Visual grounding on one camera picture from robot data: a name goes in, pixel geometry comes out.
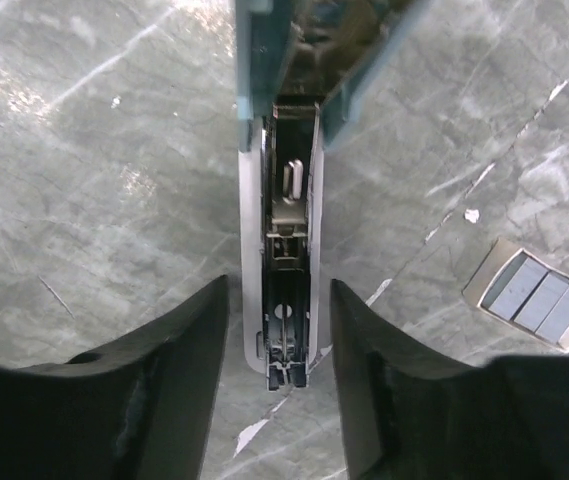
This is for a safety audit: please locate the staple tray with staples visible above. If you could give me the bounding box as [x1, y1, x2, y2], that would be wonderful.
[463, 237, 569, 354]

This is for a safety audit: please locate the blue stapler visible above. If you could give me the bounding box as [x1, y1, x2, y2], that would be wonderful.
[234, 1, 425, 391]

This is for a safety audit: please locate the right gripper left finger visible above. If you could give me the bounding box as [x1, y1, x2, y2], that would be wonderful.
[0, 276, 229, 479]

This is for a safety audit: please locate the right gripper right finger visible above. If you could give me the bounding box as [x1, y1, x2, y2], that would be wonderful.
[330, 280, 569, 479]

